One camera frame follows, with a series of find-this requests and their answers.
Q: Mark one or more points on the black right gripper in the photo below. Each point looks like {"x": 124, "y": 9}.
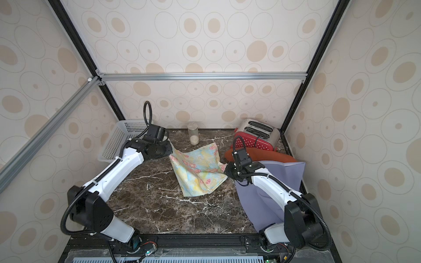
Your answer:
{"x": 230, "y": 171}

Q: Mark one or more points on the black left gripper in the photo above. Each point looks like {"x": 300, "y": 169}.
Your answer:
{"x": 169, "y": 152}

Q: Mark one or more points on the rust orange skirt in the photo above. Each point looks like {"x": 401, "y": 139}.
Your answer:
{"x": 263, "y": 155}

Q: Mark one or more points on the floral pastel skirt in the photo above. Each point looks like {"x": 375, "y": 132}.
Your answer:
{"x": 198, "y": 172}

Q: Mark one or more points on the lavender purple skirt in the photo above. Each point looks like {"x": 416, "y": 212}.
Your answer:
{"x": 260, "y": 208}

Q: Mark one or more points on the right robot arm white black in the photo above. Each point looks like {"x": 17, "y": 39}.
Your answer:
{"x": 303, "y": 223}

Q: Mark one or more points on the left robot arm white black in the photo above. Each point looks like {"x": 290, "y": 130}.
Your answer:
{"x": 88, "y": 213}

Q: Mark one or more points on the white plastic perforated basket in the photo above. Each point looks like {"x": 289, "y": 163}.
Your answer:
{"x": 123, "y": 130}

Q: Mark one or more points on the red polka dot toaster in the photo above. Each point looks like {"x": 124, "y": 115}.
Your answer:
{"x": 258, "y": 134}

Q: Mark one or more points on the glass jar with white powder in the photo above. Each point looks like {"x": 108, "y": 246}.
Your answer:
{"x": 193, "y": 132}

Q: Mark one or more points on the horizontal aluminium frame bar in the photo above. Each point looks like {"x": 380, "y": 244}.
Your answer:
{"x": 213, "y": 76}

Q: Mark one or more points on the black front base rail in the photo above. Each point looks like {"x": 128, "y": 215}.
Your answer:
{"x": 195, "y": 248}

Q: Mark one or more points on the diagonal aluminium frame bar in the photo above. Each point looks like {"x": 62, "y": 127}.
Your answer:
{"x": 28, "y": 151}

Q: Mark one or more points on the black left corner post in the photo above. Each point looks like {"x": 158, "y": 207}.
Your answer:
{"x": 59, "y": 10}

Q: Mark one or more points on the black corner post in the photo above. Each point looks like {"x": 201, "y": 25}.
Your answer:
{"x": 59, "y": 10}
{"x": 327, "y": 36}

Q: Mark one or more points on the black right corner post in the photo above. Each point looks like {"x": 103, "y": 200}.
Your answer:
{"x": 327, "y": 36}

